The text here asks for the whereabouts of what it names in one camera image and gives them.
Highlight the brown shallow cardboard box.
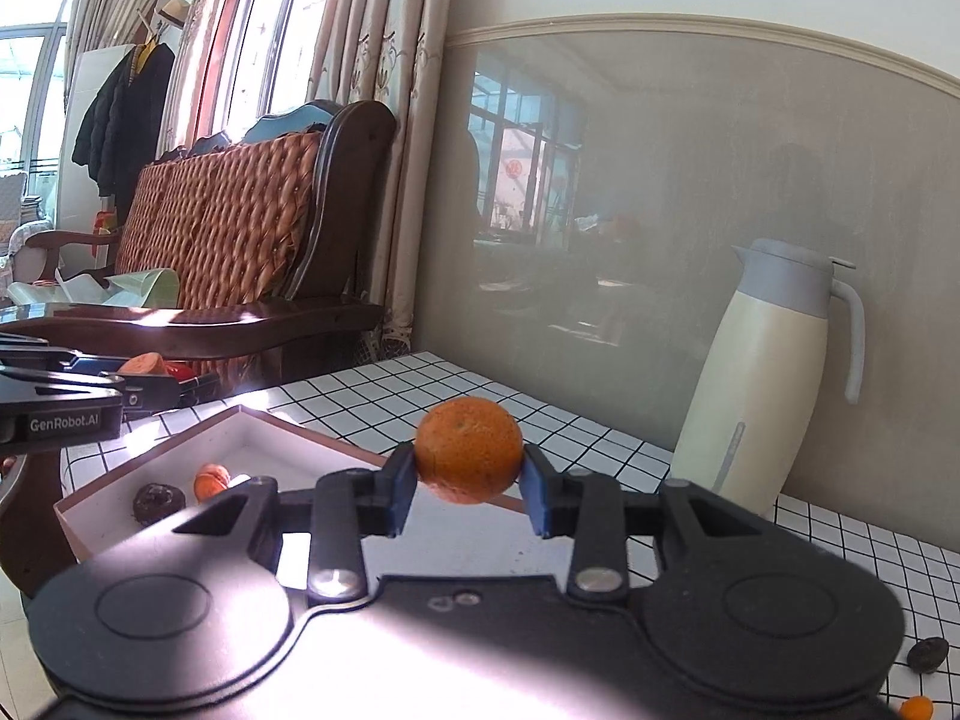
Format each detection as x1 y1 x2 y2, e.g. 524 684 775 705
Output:
53 406 532 575

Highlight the window with red frame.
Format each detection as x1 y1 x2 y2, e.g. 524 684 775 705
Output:
158 0 327 151

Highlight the small tangerine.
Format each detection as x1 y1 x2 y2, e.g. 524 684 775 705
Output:
898 695 935 720

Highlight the wooden leather sofa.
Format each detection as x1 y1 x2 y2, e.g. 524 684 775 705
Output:
0 97 399 593

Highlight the straw hat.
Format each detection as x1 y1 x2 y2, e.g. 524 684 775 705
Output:
156 0 190 29

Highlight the green white paper bag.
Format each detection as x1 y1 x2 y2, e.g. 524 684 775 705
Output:
7 268 179 309

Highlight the red bag under armrest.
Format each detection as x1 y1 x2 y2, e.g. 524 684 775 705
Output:
164 361 200 382

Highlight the black coat on rack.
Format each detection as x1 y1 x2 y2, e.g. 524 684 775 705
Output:
71 43 176 224

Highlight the beige floral curtain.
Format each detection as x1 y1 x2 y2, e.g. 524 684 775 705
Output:
308 0 451 359

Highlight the checkered white tablecloth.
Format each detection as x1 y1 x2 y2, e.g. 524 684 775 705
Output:
58 349 960 720

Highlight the large orange tangerine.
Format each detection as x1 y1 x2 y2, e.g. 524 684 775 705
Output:
413 397 524 505

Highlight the carrot chunk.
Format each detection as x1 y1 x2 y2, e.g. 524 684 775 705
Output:
192 463 231 502

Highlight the cream thermos jug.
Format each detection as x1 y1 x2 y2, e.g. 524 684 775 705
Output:
670 239 866 515

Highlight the dark purple fruit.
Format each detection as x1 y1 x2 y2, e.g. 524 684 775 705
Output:
132 483 185 527

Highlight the small carrot piece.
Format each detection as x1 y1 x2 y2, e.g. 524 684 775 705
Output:
117 353 169 376

